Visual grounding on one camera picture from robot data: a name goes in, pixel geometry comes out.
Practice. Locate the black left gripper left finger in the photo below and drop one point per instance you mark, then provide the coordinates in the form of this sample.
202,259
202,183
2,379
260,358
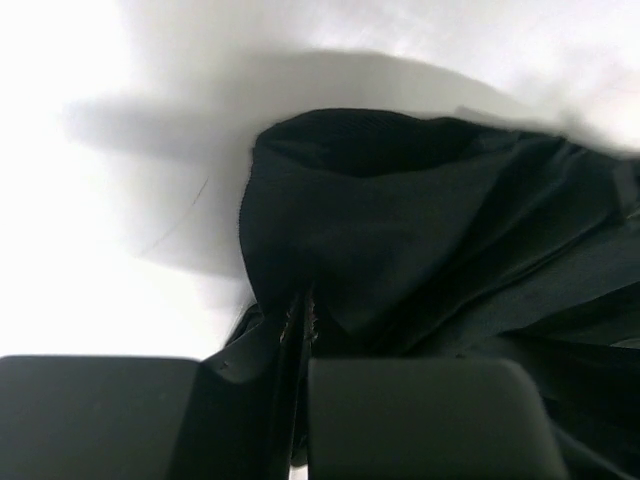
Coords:
230,416

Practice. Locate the black pleated skirt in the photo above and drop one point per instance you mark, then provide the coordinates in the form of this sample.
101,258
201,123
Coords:
441,237

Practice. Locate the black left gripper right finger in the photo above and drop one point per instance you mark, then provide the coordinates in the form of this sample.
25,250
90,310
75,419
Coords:
442,418

